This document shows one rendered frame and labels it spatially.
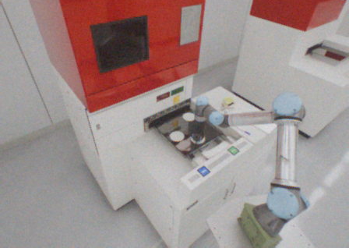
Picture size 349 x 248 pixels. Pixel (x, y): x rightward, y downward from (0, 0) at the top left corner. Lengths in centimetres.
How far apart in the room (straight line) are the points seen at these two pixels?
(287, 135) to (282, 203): 29
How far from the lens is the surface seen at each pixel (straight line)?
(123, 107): 144
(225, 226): 134
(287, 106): 109
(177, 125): 166
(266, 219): 120
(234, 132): 161
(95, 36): 113
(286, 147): 108
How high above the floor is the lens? 201
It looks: 40 degrees down
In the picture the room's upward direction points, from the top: 2 degrees clockwise
